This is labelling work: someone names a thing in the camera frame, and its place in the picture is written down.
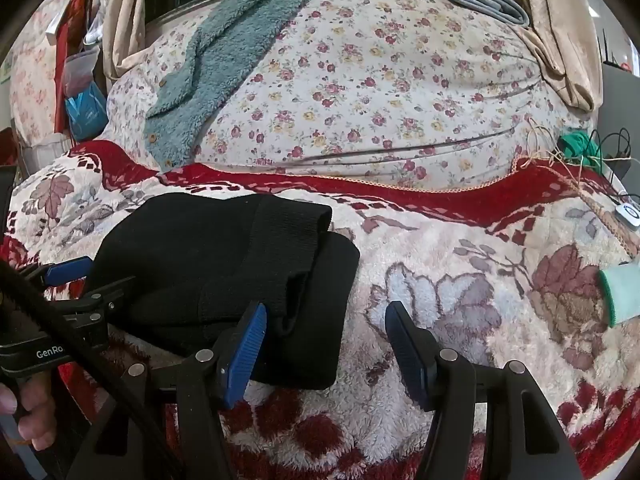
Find person's left hand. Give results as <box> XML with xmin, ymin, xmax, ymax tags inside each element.
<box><xmin>0</xmin><ymin>375</ymin><xmax>57</xmax><ymax>452</ymax></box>

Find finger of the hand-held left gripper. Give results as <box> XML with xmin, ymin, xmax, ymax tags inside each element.
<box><xmin>20</xmin><ymin>256</ymin><xmax>96</xmax><ymax>288</ymax></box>
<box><xmin>62</xmin><ymin>276</ymin><xmax>137</xmax><ymax>321</ymax></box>

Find black cables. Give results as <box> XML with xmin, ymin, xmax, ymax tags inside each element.
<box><xmin>585</xmin><ymin>127</ymin><xmax>635</xmax><ymax>183</ymax></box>

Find mint cloth with green hem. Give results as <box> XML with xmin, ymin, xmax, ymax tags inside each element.
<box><xmin>599</xmin><ymin>259</ymin><xmax>640</xmax><ymax>328</ymax></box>

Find grey cabinet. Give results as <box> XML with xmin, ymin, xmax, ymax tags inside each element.
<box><xmin>597</xmin><ymin>62</ymin><xmax>640</xmax><ymax>181</ymax></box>

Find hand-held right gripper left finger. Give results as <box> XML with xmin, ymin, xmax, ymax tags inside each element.
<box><xmin>67</xmin><ymin>301</ymin><xmax>268</xmax><ymax>480</ymax></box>

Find white round device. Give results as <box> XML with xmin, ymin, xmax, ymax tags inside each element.
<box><xmin>617</xmin><ymin>202</ymin><xmax>640</xmax><ymax>231</ymax></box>

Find red floral plush blanket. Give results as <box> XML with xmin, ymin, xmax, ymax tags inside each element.
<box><xmin>0</xmin><ymin>139</ymin><xmax>640</xmax><ymax>480</ymax></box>

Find black pants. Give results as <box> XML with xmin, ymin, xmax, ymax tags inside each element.
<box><xmin>92</xmin><ymin>192</ymin><xmax>361</xmax><ymax>391</ymax></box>

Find floral print bed sheet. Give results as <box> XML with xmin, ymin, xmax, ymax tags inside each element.
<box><xmin>102</xmin><ymin>0</ymin><xmax>601</xmax><ymax>193</ymax></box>

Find black braided cable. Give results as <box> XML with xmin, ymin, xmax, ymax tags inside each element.
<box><xmin>0</xmin><ymin>260</ymin><xmax>187</xmax><ymax>480</ymax></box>

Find clear plastic bag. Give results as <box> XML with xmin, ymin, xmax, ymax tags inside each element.
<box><xmin>62</xmin><ymin>45</ymin><xmax>102</xmax><ymax>100</ymax></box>

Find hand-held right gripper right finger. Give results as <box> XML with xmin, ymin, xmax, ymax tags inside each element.
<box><xmin>384</xmin><ymin>301</ymin><xmax>586</xmax><ymax>480</ymax></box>

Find teal fleece garment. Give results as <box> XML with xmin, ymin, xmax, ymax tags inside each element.
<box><xmin>145</xmin><ymin>0</ymin><xmax>351</xmax><ymax>171</ymax></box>

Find blue bag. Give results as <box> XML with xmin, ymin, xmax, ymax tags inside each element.
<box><xmin>64</xmin><ymin>91</ymin><xmax>110</xmax><ymax>142</ymax></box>

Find beige twine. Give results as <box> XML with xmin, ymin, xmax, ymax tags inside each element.
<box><xmin>514</xmin><ymin>115</ymin><xmax>593</xmax><ymax>178</ymax></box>

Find beige curtain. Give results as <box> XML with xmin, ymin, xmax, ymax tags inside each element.
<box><xmin>505</xmin><ymin>0</ymin><xmax>606</xmax><ymax>113</ymax></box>
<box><xmin>102</xmin><ymin>0</ymin><xmax>156</xmax><ymax>81</ymax></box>

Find red hanging item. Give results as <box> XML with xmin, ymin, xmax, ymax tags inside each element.
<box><xmin>54</xmin><ymin>0</ymin><xmax>93</xmax><ymax>133</ymax></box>

